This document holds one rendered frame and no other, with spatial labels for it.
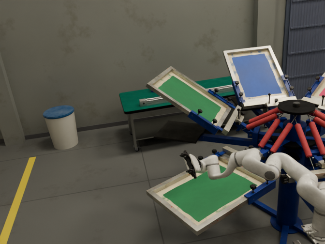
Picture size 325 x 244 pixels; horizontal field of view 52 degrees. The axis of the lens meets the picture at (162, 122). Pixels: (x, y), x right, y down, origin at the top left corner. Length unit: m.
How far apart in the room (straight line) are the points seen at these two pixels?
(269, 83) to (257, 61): 0.34
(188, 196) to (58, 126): 3.30
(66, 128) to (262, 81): 3.08
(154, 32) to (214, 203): 3.77
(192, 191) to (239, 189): 0.36
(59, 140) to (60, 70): 1.14
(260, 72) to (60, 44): 3.22
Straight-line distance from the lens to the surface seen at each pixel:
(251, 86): 3.90
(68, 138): 5.58
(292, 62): 6.66
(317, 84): 3.97
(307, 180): 1.83
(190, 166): 1.85
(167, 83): 3.38
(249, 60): 4.16
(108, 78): 5.83
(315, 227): 2.05
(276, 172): 1.82
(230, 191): 2.63
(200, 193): 2.61
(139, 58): 5.78
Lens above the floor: 2.53
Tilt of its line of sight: 25 degrees down
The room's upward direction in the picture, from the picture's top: 6 degrees counter-clockwise
